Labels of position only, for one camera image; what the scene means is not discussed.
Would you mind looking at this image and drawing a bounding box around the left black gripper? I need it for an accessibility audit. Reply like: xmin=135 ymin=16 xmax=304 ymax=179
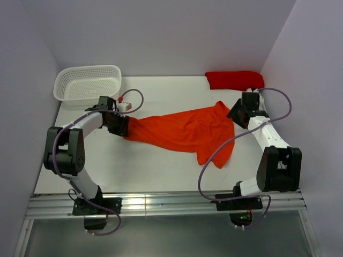
xmin=104 ymin=112 xmax=130 ymax=138

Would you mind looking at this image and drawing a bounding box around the orange t-shirt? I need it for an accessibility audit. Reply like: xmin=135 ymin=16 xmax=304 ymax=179
xmin=125 ymin=101 xmax=235 ymax=165

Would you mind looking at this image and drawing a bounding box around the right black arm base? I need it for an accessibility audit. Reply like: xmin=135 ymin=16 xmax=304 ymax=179
xmin=211 ymin=193 xmax=263 ymax=227

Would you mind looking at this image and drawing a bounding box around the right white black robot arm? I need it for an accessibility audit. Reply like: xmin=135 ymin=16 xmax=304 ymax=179
xmin=227 ymin=92 xmax=302 ymax=209

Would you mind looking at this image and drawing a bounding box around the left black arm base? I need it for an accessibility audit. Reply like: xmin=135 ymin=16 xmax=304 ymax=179
xmin=72 ymin=198 xmax=122 ymax=232

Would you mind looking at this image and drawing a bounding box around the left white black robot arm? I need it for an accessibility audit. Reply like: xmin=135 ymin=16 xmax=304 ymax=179
xmin=43 ymin=96 xmax=129 ymax=214

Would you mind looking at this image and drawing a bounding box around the red rolled t-shirt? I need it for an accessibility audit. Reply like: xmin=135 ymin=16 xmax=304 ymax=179
xmin=205 ymin=71 xmax=265 ymax=91

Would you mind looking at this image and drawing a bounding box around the white perforated plastic basket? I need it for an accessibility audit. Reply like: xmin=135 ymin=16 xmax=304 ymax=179
xmin=53 ymin=65 xmax=122 ymax=107

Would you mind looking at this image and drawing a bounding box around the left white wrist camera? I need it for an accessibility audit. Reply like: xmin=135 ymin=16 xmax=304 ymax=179
xmin=116 ymin=96 xmax=132 ymax=112

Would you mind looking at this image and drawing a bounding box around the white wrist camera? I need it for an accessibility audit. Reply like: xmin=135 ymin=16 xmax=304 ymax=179
xmin=251 ymin=88 xmax=265 ymax=104
xmin=116 ymin=96 xmax=132 ymax=112

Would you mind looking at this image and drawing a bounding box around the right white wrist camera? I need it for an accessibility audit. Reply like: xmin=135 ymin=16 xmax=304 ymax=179
xmin=251 ymin=88 xmax=265 ymax=104

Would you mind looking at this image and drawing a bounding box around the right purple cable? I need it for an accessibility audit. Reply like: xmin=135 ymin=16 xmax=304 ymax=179
xmin=198 ymin=87 xmax=293 ymax=230

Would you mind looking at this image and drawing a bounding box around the aluminium front rail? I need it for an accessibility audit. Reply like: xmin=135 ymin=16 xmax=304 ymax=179
xmin=25 ymin=190 xmax=307 ymax=220

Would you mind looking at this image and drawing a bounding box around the aluminium rail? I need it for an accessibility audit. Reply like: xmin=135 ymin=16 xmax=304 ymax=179
xmin=299 ymin=210 xmax=323 ymax=257
xmin=25 ymin=190 xmax=307 ymax=220

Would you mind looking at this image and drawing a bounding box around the aluminium right side rail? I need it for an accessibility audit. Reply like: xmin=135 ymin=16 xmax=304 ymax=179
xmin=299 ymin=210 xmax=323 ymax=257

